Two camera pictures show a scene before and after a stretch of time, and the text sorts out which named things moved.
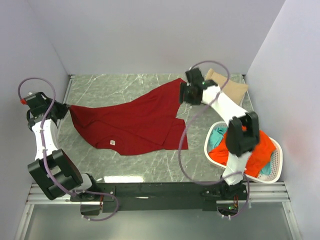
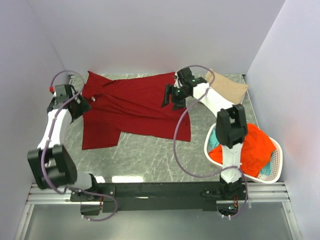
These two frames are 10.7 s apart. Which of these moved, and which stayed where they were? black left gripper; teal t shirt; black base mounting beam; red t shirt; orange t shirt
Moved: red t shirt; black left gripper
Stayed: teal t shirt; orange t shirt; black base mounting beam
